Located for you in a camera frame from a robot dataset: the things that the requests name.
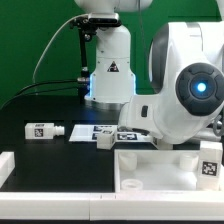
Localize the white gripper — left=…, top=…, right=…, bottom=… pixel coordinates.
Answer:
left=118, top=94, right=164, bottom=136

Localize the white square table top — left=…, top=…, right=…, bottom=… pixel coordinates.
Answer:
left=114, top=150, right=223, bottom=192

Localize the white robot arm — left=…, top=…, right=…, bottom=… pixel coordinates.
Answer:
left=74, top=0, right=224, bottom=144

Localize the white base tag plate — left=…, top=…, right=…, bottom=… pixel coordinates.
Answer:
left=69, top=124, right=152, bottom=143

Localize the white front fence bar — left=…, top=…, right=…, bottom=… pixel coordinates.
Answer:
left=0, top=191, right=224, bottom=221

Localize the white side fence block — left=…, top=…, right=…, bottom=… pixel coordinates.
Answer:
left=0, top=152, right=15, bottom=188

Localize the black camera stand pole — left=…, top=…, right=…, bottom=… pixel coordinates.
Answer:
left=78, top=30, right=90, bottom=103

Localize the black camera on stand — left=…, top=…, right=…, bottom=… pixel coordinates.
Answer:
left=69, top=13, right=121, bottom=32

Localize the black cable upper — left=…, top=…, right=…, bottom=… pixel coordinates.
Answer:
left=13, top=79, right=81, bottom=98

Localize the black cable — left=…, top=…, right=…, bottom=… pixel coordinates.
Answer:
left=13, top=79, right=81, bottom=98
left=0, top=86, right=81, bottom=111

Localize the grey camera cable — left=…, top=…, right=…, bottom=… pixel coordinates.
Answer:
left=32, top=13, right=88, bottom=84

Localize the black cable lower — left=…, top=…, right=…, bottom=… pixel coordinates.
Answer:
left=0, top=86, right=81, bottom=111

